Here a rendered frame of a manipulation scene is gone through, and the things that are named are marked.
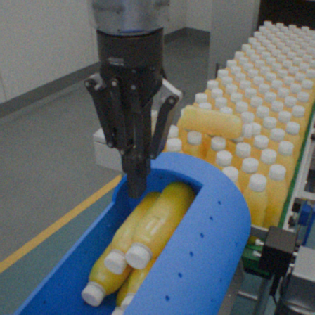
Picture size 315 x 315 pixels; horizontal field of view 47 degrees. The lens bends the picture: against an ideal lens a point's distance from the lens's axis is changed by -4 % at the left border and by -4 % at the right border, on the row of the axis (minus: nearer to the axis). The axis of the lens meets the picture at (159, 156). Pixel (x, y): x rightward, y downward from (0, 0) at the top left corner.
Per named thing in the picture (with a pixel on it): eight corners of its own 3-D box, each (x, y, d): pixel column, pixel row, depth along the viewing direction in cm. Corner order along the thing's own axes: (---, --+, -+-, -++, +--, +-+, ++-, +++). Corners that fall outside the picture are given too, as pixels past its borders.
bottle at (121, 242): (159, 185, 78) (114, 242, 64) (181, 209, 78) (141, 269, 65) (139, 197, 82) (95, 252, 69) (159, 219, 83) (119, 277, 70)
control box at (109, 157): (95, 164, 108) (92, 133, 103) (129, 131, 123) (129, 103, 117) (126, 174, 105) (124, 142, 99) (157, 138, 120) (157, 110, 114)
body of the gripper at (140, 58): (78, 31, 39) (86, 107, 45) (148, 39, 36) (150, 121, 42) (114, 15, 45) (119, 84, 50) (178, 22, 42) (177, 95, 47)
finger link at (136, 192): (140, 146, 51) (145, 148, 51) (142, 186, 55) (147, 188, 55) (129, 158, 49) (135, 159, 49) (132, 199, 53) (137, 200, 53)
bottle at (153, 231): (195, 211, 76) (157, 275, 63) (164, 201, 79) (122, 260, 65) (199, 185, 72) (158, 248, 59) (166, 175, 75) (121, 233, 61)
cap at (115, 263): (117, 249, 66) (111, 256, 64) (131, 264, 66) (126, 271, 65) (105, 254, 68) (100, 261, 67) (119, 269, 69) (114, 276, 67)
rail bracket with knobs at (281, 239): (248, 270, 89) (255, 241, 84) (255, 249, 95) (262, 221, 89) (288, 283, 86) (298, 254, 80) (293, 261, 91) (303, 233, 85)
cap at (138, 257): (150, 265, 63) (145, 273, 62) (130, 256, 64) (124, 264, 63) (150, 250, 61) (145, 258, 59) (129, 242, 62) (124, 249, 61)
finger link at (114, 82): (119, 80, 43) (109, 77, 43) (123, 159, 49) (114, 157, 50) (136, 68, 46) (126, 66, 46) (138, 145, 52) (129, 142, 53)
